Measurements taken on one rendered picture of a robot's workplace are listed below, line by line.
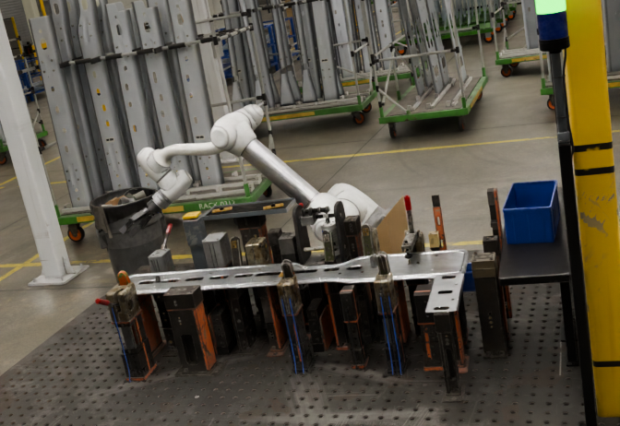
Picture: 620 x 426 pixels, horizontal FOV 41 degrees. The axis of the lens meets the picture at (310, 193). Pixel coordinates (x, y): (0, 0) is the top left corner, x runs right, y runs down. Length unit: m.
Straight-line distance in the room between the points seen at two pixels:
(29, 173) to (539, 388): 4.85
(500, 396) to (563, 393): 0.19
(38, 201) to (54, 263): 0.52
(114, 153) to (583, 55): 6.06
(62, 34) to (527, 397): 6.05
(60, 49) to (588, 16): 6.23
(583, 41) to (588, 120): 0.20
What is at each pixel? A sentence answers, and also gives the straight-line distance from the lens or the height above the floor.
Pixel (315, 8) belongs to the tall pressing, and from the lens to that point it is 10.70.
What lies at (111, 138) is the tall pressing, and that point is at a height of 0.85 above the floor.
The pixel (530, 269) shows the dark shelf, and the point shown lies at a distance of 2.74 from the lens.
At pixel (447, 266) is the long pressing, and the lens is 2.91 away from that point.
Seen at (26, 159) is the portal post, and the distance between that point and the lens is 6.74.
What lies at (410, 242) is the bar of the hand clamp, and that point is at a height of 1.07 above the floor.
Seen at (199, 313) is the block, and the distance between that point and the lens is 3.08.
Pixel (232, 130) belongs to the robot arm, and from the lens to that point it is 3.58.
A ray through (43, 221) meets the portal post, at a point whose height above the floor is 0.50.
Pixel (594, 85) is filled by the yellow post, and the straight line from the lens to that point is 2.24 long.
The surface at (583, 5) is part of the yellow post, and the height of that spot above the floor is 1.86.
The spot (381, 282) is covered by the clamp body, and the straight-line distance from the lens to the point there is 2.76.
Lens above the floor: 2.09
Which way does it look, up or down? 16 degrees down
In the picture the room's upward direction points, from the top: 11 degrees counter-clockwise
